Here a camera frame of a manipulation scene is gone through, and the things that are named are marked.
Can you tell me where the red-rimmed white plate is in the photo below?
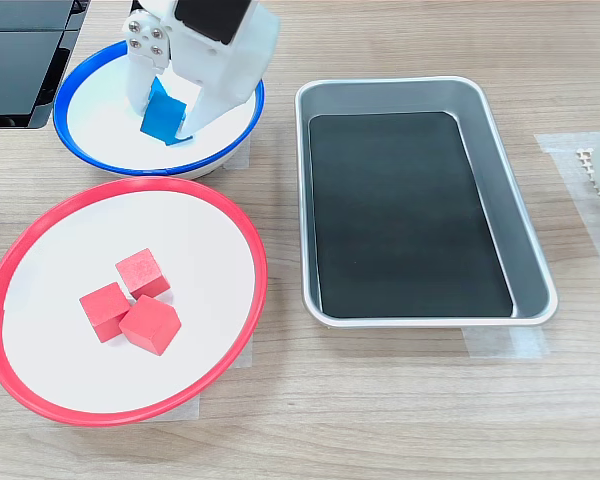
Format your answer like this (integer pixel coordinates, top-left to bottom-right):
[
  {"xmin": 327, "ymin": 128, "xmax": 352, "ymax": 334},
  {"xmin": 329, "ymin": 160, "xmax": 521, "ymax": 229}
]
[{"xmin": 0, "ymin": 175, "xmax": 269, "ymax": 427}]

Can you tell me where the black glossy panel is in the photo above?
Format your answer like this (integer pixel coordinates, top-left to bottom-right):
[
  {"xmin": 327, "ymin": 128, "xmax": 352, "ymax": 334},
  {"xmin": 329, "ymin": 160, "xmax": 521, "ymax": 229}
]
[
  {"xmin": 0, "ymin": 0, "xmax": 92, "ymax": 33},
  {"xmin": 0, "ymin": 29, "xmax": 81, "ymax": 130}
]

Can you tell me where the blue-rimmed white plate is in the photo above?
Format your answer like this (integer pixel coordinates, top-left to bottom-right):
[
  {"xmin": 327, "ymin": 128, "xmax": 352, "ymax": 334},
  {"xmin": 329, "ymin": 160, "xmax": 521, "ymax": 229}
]
[{"xmin": 53, "ymin": 39, "xmax": 266, "ymax": 181}]

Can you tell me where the pale perforated plate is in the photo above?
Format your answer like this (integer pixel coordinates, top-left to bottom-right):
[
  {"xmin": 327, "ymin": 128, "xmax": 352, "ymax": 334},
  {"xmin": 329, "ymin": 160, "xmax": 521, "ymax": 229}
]
[{"xmin": 574, "ymin": 147, "xmax": 600, "ymax": 235}]

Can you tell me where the blue cube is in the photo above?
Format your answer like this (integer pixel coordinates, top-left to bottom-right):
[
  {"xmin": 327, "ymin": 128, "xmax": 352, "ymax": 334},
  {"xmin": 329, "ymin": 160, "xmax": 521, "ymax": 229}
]
[{"xmin": 140, "ymin": 76, "xmax": 188, "ymax": 148}]

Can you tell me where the translucent tape strip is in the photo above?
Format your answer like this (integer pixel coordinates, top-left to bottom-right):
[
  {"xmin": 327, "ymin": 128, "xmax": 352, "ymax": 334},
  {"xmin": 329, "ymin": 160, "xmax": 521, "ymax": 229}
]
[
  {"xmin": 149, "ymin": 392, "xmax": 201, "ymax": 422},
  {"xmin": 229, "ymin": 338, "xmax": 254, "ymax": 371},
  {"xmin": 462, "ymin": 324, "xmax": 551, "ymax": 359},
  {"xmin": 219, "ymin": 133, "xmax": 252, "ymax": 174}
]

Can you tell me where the steel tray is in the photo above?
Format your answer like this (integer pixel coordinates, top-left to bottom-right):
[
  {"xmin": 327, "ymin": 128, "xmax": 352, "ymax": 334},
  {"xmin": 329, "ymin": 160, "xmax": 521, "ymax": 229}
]
[{"xmin": 294, "ymin": 75, "xmax": 560, "ymax": 330}]

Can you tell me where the red cube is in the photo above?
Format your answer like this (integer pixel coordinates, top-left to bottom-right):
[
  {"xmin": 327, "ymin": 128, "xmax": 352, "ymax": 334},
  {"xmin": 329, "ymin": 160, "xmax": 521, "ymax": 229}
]
[
  {"xmin": 115, "ymin": 248, "xmax": 173, "ymax": 302},
  {"xmin": 78, "ymin": 281, "xmax": 131, "ymax": 344},
  {"xmin": 118, "ymin": 294, "xmax": 183, "ymax": 357}
]

